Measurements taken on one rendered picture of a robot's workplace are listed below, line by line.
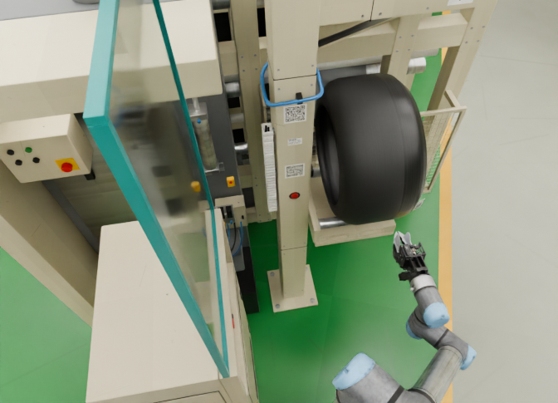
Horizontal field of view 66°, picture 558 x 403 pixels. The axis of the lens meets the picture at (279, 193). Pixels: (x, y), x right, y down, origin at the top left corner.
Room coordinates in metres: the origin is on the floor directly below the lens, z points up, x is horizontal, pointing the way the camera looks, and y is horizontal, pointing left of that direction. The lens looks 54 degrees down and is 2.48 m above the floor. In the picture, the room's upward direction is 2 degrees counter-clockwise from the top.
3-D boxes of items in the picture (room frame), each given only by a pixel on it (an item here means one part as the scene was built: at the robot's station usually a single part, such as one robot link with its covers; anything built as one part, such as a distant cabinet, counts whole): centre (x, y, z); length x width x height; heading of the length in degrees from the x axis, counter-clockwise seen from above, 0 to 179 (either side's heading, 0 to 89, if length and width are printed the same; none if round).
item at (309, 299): (1.08, -0.05, 0.01); 0.27 x 0.27 x 0.02; 7
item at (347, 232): (1.00, -0.32, 0.84); 0.36 x 0.09 x 0.06; 97
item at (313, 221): (1.11, -0.13, 0.90); 0.40 x 0.03 x 0.10; 7
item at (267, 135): (1.04, 0.03, 1.19); 0.05 x 0.04 x 0.48; 7
